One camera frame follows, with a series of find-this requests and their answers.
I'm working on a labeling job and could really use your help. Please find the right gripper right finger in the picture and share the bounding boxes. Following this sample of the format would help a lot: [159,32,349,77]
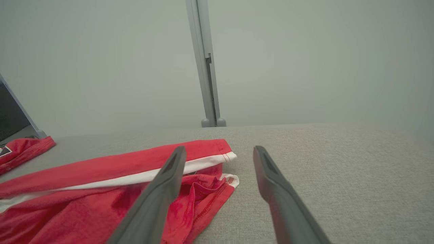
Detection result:
[253,146,331,244]

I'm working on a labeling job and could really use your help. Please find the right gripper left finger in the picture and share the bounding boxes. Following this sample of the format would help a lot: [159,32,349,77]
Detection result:
[107,146,187,244]

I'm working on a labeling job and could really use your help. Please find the red shorts with white stripe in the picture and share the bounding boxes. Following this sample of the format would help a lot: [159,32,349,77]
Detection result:
[0,139,240,244]

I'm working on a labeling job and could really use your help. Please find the red jersey with black lettering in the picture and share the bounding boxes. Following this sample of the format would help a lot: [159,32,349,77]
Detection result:
[0,136,57,176]

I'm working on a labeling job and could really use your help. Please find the grey metal partition post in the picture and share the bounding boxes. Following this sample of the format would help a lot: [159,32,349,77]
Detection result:
[185,0,226,128]

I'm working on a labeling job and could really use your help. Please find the dark panel with grey frame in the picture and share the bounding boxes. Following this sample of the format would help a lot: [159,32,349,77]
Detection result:
[0,74,47,144]

